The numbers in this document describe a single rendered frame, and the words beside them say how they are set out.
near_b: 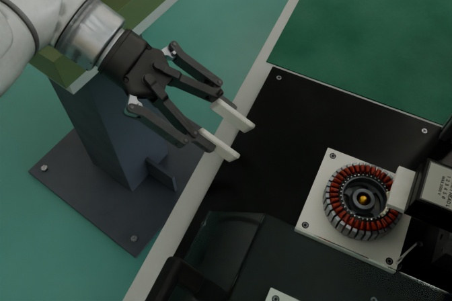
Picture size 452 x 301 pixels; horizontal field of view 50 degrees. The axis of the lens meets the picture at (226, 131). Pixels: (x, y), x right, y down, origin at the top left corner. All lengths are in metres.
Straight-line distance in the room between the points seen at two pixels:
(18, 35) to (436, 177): 0.53
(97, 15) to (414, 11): 0.65
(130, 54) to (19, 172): 1.15
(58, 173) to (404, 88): 1.16
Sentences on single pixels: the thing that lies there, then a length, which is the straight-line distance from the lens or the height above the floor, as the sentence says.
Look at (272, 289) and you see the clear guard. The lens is 0.41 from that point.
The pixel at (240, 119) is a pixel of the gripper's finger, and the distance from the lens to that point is 0.72.
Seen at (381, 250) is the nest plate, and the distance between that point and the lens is 0.75.
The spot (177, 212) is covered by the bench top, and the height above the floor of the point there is 0.75.
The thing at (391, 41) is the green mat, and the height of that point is 0.75.
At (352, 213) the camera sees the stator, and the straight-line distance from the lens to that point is 0.72.
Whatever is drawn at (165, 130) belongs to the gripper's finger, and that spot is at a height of 0.89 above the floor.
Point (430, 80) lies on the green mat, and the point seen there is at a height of 0.75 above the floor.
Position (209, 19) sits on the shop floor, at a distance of 2.02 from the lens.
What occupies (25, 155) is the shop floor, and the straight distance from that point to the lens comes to 1.79.
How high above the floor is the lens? 1.46
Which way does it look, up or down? 60 degrees down
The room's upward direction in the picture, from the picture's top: straight up
